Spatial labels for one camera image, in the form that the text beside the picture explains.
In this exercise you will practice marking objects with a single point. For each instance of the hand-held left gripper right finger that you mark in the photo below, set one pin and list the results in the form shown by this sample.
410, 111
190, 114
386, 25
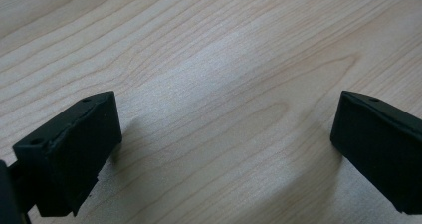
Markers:
381, 151

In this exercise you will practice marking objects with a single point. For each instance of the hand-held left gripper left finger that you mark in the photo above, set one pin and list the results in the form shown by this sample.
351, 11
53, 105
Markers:
73, 157

